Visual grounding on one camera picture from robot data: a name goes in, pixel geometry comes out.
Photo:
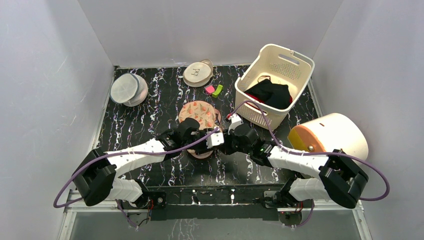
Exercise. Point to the white drum with orange lid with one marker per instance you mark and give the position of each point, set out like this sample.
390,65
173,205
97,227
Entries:
329,132

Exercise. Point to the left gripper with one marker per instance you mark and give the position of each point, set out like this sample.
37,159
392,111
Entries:
204,149

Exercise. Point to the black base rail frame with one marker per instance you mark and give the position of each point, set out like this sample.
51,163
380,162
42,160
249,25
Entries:
208,202

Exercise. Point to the round beige zip pouch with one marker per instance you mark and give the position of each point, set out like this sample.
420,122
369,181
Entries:
198,74

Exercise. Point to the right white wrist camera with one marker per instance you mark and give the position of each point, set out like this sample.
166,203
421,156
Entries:
234,121

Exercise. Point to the pink block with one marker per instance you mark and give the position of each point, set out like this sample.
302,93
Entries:
209,89

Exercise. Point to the cream plastic laundry basket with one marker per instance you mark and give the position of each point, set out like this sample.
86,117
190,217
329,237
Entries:
281,65

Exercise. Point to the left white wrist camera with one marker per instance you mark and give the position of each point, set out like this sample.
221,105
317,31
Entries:
215,139

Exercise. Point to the black clothing in basket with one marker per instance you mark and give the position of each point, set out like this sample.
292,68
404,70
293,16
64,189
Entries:
271,94

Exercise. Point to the floral mesh laundry bag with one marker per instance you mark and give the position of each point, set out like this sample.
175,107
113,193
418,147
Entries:
206,115

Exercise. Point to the white mesh round laundry bag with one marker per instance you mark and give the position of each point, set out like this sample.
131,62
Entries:
129,89

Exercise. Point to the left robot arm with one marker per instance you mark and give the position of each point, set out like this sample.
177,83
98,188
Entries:
97,178

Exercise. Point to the green block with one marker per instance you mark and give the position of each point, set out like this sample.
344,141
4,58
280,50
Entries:
217,91

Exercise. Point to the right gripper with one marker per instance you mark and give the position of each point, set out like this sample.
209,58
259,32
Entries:
230,144

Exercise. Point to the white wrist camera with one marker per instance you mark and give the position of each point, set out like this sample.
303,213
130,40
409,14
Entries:
215,139
234,121

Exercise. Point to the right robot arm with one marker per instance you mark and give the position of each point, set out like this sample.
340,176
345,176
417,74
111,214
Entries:
331,176

